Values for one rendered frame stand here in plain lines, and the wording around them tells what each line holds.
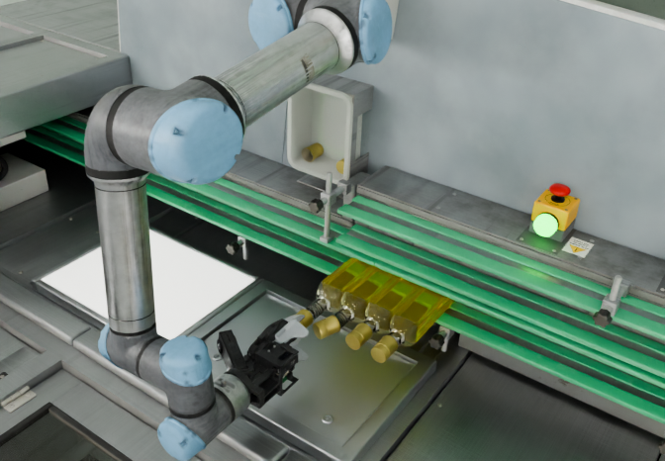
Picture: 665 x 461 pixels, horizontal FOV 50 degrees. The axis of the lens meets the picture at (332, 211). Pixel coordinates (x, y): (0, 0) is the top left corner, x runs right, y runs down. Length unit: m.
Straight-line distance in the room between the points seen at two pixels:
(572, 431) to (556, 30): 0.77
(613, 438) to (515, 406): 0.19
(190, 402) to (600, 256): 0.80
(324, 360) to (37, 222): 0.96
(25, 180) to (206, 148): 1.29
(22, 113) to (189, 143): 1.09
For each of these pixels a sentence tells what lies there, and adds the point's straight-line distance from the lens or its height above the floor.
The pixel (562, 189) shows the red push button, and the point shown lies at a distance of 1.46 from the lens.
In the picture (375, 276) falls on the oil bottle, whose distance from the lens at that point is 1.51.
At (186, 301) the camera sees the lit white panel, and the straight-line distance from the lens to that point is 1.70.
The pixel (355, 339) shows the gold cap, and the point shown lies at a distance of 1.38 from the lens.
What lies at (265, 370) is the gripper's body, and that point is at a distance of 1.31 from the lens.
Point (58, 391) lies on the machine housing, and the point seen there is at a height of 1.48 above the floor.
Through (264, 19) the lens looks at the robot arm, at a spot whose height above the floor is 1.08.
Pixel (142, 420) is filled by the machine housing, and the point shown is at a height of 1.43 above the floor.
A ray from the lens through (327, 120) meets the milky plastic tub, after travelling 1.71.
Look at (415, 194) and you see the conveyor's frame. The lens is 1.56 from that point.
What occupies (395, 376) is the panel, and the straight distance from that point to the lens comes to 1.51.
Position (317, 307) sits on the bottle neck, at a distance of 1.45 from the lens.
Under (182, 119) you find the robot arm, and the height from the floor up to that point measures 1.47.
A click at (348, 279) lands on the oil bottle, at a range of 1.50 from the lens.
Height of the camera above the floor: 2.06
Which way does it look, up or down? 46 degrees down
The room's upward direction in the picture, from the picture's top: 125 degrees counter-clockwise
